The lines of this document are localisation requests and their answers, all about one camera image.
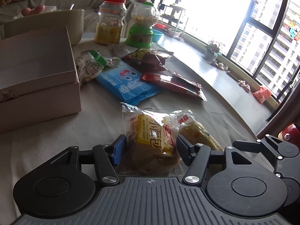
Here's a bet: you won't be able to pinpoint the blue plastic bowl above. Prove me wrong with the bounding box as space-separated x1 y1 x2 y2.
152 29 164 43

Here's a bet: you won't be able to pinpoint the small red sachet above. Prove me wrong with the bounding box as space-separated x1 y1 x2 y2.
173 72 202 89

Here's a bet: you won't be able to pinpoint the potted flower plant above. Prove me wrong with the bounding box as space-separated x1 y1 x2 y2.
203 40 225 62

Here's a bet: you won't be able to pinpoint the green candy dispenser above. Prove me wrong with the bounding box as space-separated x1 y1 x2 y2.
126 1 159 49

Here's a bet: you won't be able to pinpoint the red orange bag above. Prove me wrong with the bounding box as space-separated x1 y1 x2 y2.
252 86 272 104

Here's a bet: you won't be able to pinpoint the pink eggs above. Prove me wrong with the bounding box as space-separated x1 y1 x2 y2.
21 5 45 16

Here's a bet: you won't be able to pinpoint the yellow corn snack packet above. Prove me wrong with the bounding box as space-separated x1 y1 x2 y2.
177 110 223 151

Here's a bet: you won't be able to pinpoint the pink cardboard box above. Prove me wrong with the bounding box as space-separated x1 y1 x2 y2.
1 26 81 133

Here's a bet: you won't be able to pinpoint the metal plant shelf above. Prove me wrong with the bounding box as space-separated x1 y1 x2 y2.
156 3 189 41

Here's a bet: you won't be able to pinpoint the yellow bread packet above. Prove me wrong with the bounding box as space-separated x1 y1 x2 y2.
121 103 186 176

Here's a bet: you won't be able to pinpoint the blue snack bag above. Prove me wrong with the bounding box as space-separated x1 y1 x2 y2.
96 58 161 106

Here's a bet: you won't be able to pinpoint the dark red snack bag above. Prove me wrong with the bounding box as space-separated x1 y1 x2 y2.
121 48 173 73

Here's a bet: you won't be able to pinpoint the grey covered sofa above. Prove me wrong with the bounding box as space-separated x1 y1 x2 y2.
0 0 141 38

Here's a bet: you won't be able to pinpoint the long red wafer packet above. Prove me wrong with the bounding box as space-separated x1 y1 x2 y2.
141 73 207 102

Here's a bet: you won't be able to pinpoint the clear date snack packet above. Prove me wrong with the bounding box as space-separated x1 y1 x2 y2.
108 44 130 58

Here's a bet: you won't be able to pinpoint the red lid plastic jar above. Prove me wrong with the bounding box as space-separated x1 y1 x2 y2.
94 0 127 45

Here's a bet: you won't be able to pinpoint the green white snack bag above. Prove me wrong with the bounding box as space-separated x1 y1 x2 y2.
75 50 107 86

